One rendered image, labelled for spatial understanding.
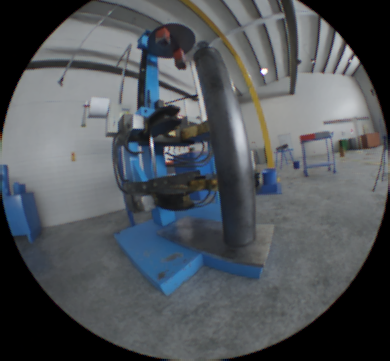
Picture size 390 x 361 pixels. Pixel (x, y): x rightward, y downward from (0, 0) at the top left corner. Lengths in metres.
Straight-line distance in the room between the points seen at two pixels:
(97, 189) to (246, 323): 2.61
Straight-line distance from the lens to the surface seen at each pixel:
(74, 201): 2.61
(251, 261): 0.68
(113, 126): 1.54
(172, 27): 1.60
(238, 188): 0.61
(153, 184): 0.87
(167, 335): 0.69
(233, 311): 0.69
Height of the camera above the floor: 0.65
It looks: level
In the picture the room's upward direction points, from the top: 9 degrees counter-clockwise
